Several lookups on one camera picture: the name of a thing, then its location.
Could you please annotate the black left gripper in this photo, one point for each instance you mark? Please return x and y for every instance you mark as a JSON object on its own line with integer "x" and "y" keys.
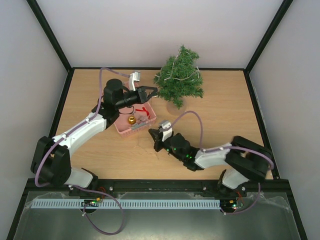
{"x": 142, "y": 94}

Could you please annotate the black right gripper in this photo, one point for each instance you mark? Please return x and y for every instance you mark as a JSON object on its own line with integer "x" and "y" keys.
{"x": 159, "y": 142}

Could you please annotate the clear led string lights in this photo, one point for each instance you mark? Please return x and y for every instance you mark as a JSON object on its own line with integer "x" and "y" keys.
{"x": 179, "y": 147}

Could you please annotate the round wooden tree base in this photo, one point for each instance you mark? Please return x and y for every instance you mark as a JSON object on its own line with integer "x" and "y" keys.
{"x": 174, "y": 110}

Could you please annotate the small green christmas tree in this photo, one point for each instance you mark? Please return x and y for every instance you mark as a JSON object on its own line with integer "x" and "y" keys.
{"x": 180, "y": 77}

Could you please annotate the pink perforated plastic basket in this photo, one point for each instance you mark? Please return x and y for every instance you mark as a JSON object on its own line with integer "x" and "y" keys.
{"x": 125, "y": 129}

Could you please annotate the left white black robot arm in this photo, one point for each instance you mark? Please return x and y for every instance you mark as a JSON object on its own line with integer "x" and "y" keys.
{"x": 51, "y": 162}

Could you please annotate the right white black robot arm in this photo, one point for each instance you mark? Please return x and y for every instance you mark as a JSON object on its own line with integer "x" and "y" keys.
{"x": 248, "y": 160}

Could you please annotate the red ribbon bow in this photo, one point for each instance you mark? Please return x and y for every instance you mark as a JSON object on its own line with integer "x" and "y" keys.
{"x": 144, "y": 110}

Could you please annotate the gold bauble ornament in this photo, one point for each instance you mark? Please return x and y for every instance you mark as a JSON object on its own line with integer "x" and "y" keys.
{"x": 131, "y": 120}

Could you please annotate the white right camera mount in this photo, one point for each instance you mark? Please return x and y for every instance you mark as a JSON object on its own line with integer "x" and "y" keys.
{"x": 166, "y": 133}

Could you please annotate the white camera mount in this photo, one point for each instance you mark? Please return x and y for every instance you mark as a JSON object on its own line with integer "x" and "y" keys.
{"x": 131, "y": 84}
{"x": 166, "y": 133}

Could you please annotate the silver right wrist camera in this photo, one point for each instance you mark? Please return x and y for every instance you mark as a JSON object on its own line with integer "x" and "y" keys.
{"x": 165, "y": 124}

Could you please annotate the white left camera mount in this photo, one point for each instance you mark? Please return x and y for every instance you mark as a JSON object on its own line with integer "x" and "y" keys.
{"x": 131, "y": 84}

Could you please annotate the black front frame rail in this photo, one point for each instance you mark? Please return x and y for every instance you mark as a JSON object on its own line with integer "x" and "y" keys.
{"x": 204, "y": 188}

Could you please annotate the light blue slotted cable duct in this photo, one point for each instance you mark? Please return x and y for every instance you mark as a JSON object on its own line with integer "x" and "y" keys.
{"x": 128, "y": 204}

